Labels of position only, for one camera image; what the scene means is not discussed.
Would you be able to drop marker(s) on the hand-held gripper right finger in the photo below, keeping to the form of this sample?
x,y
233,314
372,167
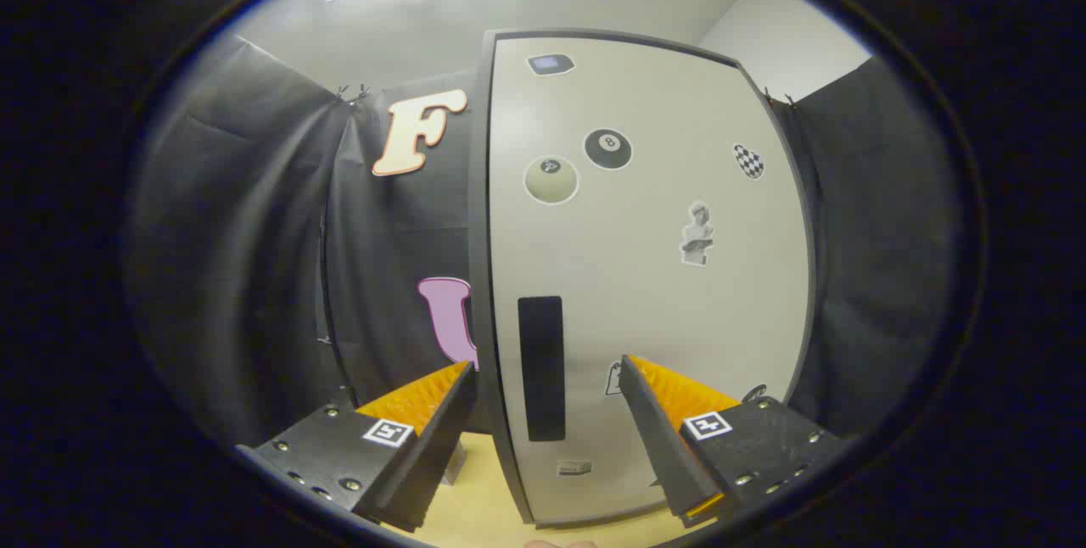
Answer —
x,y
657,446

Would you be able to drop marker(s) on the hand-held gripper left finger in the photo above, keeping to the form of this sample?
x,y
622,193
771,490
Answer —
x,y
433,455

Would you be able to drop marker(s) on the dark grey cabinet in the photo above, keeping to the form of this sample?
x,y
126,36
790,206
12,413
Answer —
x,y
479,276

